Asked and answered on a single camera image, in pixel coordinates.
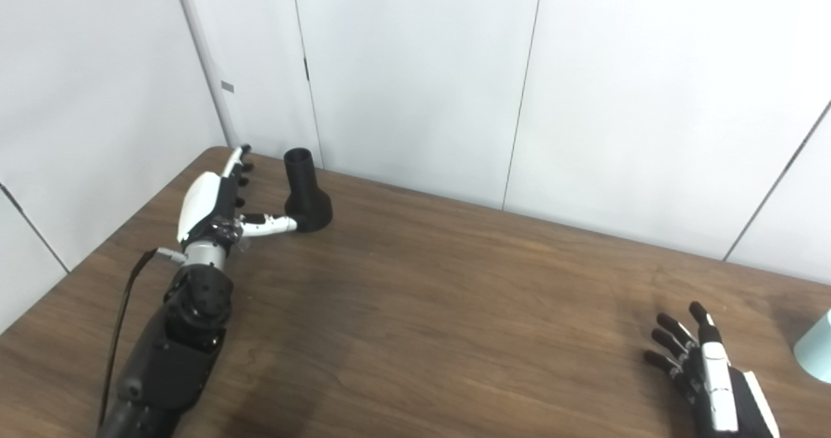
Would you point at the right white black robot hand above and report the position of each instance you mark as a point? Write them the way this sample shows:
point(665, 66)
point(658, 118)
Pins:
point(720, 379)

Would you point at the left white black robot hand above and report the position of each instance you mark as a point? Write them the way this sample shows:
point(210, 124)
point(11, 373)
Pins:
point(204, 204)

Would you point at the black funnel-shaped nozzle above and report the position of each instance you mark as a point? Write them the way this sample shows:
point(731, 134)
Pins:
point(306, 194)

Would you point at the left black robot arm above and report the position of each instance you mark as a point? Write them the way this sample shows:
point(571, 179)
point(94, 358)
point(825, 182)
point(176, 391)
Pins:
point(175, 347)

